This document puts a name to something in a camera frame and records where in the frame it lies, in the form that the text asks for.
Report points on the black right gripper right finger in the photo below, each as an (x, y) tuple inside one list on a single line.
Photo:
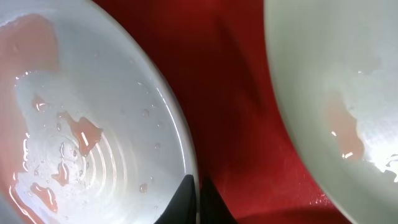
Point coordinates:
[(213, 210)]

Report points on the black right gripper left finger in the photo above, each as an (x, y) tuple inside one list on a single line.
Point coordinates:
[(182, 208)]

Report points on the light blue plate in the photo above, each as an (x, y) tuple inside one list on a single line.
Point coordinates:
[(90, 130)]

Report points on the white plate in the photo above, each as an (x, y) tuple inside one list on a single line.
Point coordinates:
[(333, 66)]

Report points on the red plastic tray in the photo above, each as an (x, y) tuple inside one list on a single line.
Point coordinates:
[(213, 55)]

